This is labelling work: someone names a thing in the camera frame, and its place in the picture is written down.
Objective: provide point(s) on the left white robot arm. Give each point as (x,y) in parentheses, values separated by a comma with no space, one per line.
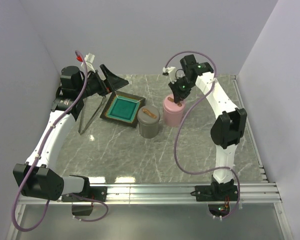
(36,178)

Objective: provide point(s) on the grey round lid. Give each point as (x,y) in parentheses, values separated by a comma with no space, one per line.
(148,115)

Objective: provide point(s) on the pink cylindrical container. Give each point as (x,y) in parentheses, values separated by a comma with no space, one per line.
(172,119)

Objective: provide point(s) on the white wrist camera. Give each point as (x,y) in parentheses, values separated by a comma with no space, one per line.
(170,72)
(89,58)

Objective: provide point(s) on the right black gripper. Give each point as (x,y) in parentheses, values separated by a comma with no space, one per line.
(178,96)

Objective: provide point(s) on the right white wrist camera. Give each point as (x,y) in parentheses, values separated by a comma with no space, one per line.
(170,72)

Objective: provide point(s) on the aluminium mounting rail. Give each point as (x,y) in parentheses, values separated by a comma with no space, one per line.
(166,212)

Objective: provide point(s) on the pink round lid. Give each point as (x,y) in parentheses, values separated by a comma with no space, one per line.
(171,107)

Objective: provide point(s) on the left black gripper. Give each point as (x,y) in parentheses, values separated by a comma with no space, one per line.
(112,80)

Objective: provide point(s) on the grey cylindrical container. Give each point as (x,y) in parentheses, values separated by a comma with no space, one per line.
(148,131)

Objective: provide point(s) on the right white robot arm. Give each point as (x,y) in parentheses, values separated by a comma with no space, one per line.
(230,120)

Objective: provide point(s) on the square teal ceramic plate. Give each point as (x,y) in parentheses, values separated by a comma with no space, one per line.
(122,108)

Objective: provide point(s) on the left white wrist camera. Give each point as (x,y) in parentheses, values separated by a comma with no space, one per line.
(89,58)

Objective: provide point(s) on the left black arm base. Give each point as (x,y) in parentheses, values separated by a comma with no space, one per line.
(88,205)

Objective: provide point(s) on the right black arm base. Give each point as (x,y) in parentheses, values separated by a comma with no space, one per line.
(218,197)

